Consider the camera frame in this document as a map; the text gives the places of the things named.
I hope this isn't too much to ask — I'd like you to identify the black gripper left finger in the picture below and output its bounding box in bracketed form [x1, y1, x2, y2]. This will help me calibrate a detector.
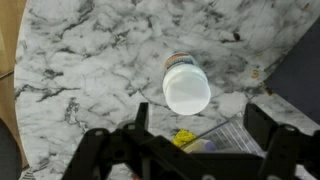
[61, 102, 158, 180]

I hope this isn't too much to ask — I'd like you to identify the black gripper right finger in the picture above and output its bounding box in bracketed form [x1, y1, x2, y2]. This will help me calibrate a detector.
[243, 103, 320, 180]

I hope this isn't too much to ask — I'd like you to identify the white bottle with white lid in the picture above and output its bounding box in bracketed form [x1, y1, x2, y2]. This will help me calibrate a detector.
[162, 52, 212, 117]

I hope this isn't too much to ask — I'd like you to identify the navy cardboard box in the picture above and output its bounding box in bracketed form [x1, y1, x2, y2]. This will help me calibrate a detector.
[264, 16, 320, 126]

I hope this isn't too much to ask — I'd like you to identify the clear plastic container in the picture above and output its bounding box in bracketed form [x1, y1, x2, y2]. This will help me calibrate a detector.
[181, 113, 265, 158]

